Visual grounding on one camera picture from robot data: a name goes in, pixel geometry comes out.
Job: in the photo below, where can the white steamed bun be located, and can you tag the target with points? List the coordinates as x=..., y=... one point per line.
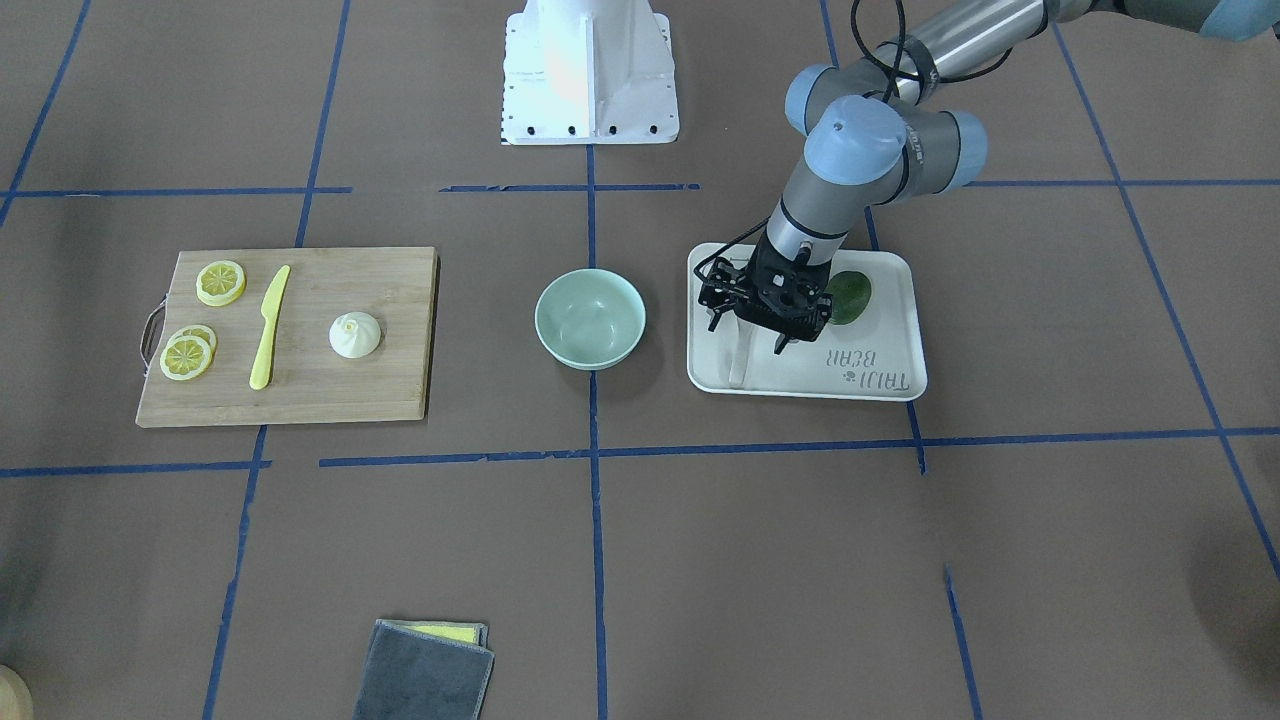
x=354, y=335

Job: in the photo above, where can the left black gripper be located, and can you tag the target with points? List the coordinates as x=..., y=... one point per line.
x=722, y=296

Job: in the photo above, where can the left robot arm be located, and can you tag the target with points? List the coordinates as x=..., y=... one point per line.
x=867, y=142

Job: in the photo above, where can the grey folded cloth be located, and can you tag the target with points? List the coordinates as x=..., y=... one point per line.
x=424, y=670

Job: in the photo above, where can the white bear serving tray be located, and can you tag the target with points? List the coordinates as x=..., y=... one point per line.
x=879, y=357

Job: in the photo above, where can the lemon slice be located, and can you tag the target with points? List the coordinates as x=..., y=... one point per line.
x=186, y=357
x=220, y=283

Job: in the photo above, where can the bamboo cutting board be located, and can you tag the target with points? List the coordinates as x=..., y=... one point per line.
x=309, y=383

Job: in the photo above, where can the light green bowl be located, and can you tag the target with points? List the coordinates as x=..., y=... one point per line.
x=590, y=319

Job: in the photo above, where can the lemon slice underneath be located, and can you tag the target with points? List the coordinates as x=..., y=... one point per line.
x=202, y=331

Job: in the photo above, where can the upper lemon slice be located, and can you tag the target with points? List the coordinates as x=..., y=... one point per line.
x=220, y=283

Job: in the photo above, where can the lower lemon slice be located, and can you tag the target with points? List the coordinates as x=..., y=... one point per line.
x=186, y=357

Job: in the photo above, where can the green avocado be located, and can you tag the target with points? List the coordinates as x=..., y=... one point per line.
x=850, y=293

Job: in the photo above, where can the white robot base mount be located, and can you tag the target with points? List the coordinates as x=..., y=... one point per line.
x=588, y=73

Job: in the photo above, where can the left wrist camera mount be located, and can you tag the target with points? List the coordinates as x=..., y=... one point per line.
x=722, y=284

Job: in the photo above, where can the white ceramic spoon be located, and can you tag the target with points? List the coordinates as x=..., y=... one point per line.
x=740, y=357

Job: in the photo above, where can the yellow plastic knife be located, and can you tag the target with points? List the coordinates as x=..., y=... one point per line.
x=263, y=362

